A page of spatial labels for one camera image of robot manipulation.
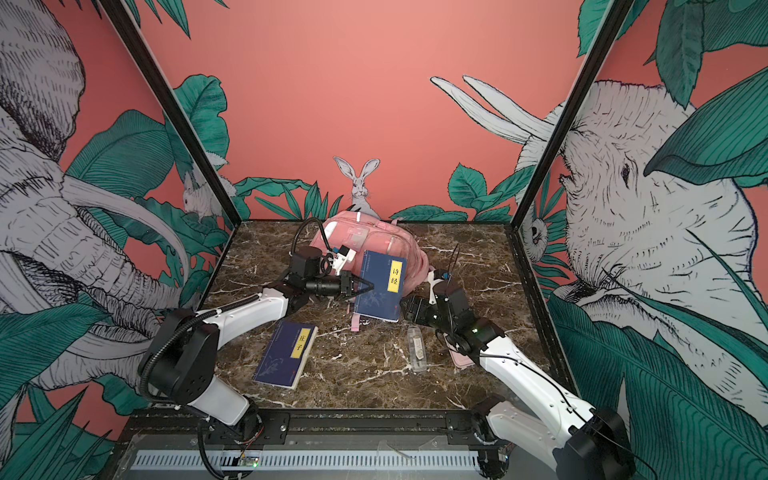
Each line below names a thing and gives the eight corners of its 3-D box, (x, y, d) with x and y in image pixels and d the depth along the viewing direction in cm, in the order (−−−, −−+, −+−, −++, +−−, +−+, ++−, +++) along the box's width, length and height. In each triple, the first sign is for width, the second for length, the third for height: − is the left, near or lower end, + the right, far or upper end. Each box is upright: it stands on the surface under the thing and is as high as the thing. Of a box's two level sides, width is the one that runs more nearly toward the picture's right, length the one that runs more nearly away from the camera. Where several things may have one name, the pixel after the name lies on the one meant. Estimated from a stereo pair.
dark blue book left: (256, 382, 83) (252, 379, 81) (281, 324, 94) (279, 320, 92) (297, 389, 82) (294, 387, 80) (317, 329, 93) (316, 325, 91)
